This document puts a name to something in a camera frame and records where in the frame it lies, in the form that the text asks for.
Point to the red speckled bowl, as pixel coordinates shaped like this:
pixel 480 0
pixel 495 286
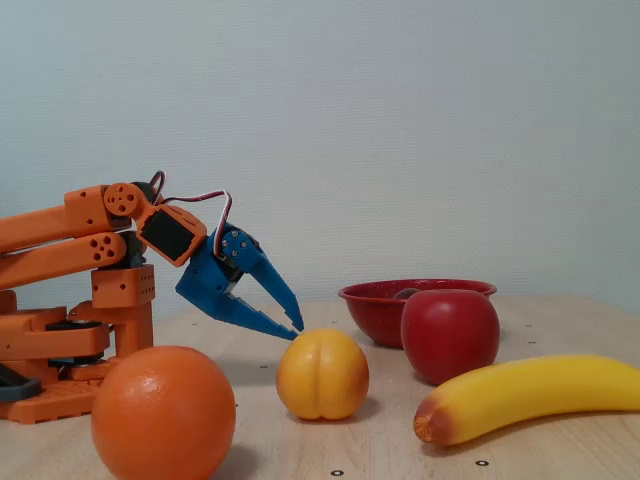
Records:
pixel 370 320

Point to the yellow banana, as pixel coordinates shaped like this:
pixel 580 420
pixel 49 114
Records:
pixel 525 390

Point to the yellow peach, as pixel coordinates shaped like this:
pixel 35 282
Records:
pixel 322 375

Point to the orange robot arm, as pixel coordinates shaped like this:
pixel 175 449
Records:
pixel 50 260

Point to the orange robot base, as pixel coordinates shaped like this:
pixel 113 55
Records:
pixel 35 345

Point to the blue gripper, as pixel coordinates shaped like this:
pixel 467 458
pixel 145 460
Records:
pixel 202 285

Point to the dark grey table clamp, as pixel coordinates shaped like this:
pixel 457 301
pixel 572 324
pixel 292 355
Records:
pixel 22 390

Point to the red apple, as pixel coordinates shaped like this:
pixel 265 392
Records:
pixel 450 335

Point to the orange fruit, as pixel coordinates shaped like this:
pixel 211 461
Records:
pixel 162 412

